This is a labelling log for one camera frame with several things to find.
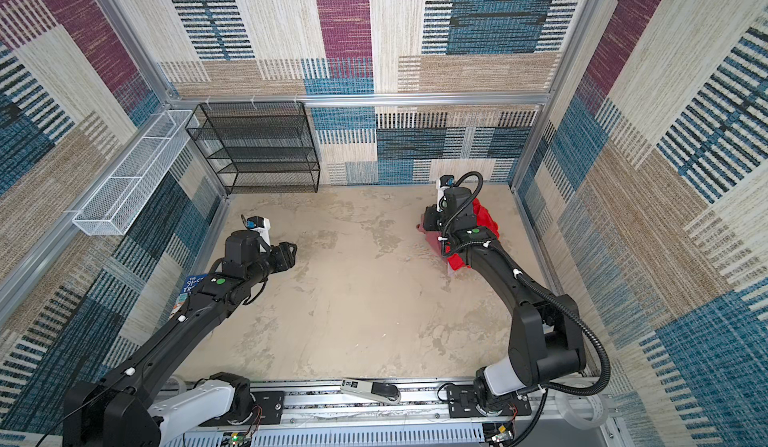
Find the maroon cloth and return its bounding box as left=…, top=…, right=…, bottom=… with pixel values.
left=417, top=223, right=450, bottom=258

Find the red cloth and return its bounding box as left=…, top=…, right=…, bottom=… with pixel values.
left=447, top=199, right=500, bottom=271

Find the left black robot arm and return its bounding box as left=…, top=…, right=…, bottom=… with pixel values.
left=62, top=230, right=298, bottom=446

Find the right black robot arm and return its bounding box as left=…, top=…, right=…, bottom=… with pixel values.
left=421, top=171, right=611, bottom=412

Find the grey handheld scanner device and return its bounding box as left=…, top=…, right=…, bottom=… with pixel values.
left=340, top=378, right=401, bottom=405

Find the left clear tape roll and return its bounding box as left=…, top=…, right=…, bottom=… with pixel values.
left=160, top=375, right=187, bottom=397

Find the clear tape roll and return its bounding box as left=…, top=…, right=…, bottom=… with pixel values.
left=555, top=391, right=609, bottom=431
left=160, top=375, right=187, bottom=397

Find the right clear tape roll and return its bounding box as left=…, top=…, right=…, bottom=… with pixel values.
left=555, top=391, right=609, bottom=431

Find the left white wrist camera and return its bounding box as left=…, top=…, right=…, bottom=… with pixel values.
left=241, top=215, right=271, bottom=249

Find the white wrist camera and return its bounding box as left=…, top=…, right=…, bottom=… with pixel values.
left=436, top=174, right=455, bottom=212
left=241, top=215, right=271, bottom=249

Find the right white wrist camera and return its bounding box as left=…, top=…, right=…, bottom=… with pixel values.
left=436, top=174, right=455, bottom=212

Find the black wire shelf rack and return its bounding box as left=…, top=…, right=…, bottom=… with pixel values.
left=185, top=101, right=321, bottom=195

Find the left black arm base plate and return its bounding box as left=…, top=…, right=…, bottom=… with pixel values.
left=201, top=391, right=285, bottom=427

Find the aluminium front rail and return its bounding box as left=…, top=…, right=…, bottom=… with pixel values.
left=162, top=378, right=634, bottom=446

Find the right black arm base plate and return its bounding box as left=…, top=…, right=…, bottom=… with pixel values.
left=437, top=382, right=533, bottom=418

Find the white wire mesh basket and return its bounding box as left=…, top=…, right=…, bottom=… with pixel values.
left=72, top=110, right=192, bottom=236

